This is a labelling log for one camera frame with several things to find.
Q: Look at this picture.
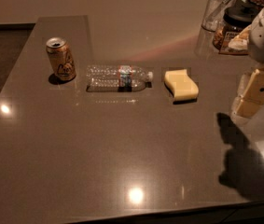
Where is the clear plastic water bottle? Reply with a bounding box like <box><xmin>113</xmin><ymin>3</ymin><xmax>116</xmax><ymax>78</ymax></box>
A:
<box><xmin>87</xmin><ymin>64</ymin><xmax>153</xmax><ymax>92</ymax></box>

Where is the clear drinking glass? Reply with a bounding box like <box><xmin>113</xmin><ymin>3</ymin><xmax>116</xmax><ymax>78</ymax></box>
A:
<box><xmin>201</xmin><ymin>0</ymin><xmax>236</xmax><ymax>32</ymax></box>

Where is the orange soda can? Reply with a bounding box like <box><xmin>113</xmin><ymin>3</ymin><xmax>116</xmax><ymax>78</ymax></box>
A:
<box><xmin>46</xmin><ymin>37</ymin><xmax>76</xmax><ymax>82</ymax></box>

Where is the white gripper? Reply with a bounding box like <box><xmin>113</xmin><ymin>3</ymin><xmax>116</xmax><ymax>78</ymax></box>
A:
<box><xmin>231</xmin><ymin>8</ymin><xmax>264</xmax><ymax>125</ymax></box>

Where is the black-lidded snack jar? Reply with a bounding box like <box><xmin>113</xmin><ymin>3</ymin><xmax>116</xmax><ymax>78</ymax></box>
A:
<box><xmin>213</xmin><ymin>4</ymin><xmax>258</xmax><ymax>55</ymax></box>

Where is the yellow sponge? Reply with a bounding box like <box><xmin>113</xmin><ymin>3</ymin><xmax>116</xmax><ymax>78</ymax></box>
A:
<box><xmin>164</xmin><ymin>69</ymin><xmax>199</xmax><ymax>102</ymax></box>

